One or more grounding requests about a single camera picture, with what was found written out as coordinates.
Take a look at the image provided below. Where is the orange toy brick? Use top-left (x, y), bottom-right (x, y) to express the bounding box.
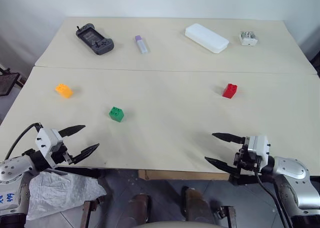
top-left (54, 83), bottom-right (74, 99)

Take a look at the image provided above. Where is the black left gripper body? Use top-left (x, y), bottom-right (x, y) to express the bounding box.
top-left (51, 142), bottom-right (78, 167)

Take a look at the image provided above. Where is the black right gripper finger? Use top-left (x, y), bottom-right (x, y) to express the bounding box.
top-left (204, 156), bottom-right (242, 177)
top-left (211, 132), bottom-right (246, 145)

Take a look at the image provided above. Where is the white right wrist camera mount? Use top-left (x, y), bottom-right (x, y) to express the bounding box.
top-left (245, 135), bottom-right (271, 167)

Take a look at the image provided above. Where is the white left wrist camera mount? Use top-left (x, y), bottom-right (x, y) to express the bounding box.
top-left (34, 128), bottom-right (63, 168)

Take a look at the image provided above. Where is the dark brown rounded shape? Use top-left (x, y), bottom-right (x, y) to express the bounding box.
top-left (127, 193), bottom-right (151, 226)

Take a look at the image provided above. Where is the black metal stand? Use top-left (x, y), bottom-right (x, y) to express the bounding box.
top-left (0, 64), bottom-right (26, 97)

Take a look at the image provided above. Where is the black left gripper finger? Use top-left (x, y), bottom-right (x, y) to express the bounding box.
top-left (71, 142), bottom-right (100, 165)
top-left (58, 124), bottom-right (87, 138)

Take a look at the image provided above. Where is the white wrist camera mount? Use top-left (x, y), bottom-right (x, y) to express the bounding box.
top-left (34, 128), bottom-right (63, 168)
top-left (245, 135), bottom-right (271, 167)

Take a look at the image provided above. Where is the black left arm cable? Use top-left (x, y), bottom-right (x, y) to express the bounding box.
top-left (4, 122), bottom-right (43, 161)

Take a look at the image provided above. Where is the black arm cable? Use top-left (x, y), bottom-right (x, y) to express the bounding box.
top-left (253, 162), bottom-right (294, 228)
top-left (4, 122), bottom-right (43, 161)

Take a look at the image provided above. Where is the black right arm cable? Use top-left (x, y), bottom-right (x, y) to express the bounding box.
top-left (253, 162), bottom-right (294, 228)

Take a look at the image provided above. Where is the small white battery holder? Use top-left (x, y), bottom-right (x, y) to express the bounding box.
top-left (238, 30), bottom-right (259, 47)

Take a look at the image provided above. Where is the crumpled white plastic sheet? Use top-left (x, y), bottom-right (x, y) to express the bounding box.
top-left (25, 171), bottom-right (108, 221)

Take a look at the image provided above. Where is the red toy brick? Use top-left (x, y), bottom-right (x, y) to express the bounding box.
top-left (222, 82), bottom-right (239, 99)

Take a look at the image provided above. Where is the brown cardboard piece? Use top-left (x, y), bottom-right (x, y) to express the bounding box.
top-left (138, 169), bottom-right (231, 181)

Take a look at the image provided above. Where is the purple capped clear tube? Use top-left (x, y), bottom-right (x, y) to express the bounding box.
top-left (134, 35), bottom-right (150, 55)

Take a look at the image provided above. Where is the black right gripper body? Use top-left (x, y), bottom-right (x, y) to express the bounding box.
top-left (233, 135), bottom-right (261, 171)

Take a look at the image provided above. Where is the white plastic rectangular case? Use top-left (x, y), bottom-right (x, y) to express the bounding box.
top-left (184, 23), bottom-right (230, 55)

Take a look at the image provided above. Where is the dark grey handheld game controller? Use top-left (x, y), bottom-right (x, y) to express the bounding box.
top-left (75, 23), bottom-right (115, 56)

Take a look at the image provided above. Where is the green toy brick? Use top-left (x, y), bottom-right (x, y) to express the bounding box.
top-left (108, 106), bottom-right (125, 123)

